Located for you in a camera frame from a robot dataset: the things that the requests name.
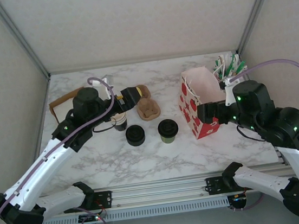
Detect red printed paper gift bag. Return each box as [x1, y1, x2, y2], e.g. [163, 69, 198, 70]
[174, 64, 231, 143]

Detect brown pulp cup carrier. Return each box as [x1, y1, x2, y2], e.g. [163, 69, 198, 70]
[134, 82, 163, 123]

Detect black plastic cup lid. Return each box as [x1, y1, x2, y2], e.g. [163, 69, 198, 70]
[156, 117, 180, 139]

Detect black lidded coffee cup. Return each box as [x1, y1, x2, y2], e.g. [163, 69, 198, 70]
[125, 124, 146, 148]

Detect stack of paper cups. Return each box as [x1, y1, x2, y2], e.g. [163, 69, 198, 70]
[110, 112, 129, 133]

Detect brown cardboard napkin tray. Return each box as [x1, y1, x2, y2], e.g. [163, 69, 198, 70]
[47, 87, 89, 130]

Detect green white wrapped stirrers bundle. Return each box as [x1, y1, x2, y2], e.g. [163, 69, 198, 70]
[210, 51, 249, 83]

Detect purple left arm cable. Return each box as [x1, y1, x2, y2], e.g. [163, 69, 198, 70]
[0, 75, 133, 224]

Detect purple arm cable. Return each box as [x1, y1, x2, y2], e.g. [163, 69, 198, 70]
[228, 56, 299, 213]
[0, 75, 133, 224]

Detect aluminium table side rail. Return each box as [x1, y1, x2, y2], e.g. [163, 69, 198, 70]
[22, 76, 61, 170]

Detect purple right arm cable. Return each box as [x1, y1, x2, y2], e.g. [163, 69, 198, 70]
[228, 56, 299, 213]

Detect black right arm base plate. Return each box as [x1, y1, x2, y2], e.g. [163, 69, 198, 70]
[205, 172, 247, 196]

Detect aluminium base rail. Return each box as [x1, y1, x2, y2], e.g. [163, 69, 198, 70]
[34, 164, 298, 221]

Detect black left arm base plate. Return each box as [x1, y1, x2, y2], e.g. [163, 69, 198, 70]
[80, 188, 114, 212]

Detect aluminium frame post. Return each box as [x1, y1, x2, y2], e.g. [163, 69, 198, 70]
[230, 0, 289, 54]
[0, 0, 51, 84]

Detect white slotted cable duct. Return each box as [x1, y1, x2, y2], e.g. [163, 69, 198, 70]
[37, 196, 230, 224]

